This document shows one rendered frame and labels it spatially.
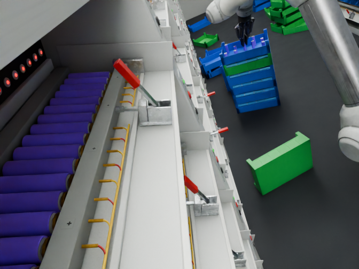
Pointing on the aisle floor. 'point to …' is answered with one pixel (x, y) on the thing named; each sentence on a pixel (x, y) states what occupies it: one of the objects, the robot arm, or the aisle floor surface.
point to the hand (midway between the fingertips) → (244, 40)
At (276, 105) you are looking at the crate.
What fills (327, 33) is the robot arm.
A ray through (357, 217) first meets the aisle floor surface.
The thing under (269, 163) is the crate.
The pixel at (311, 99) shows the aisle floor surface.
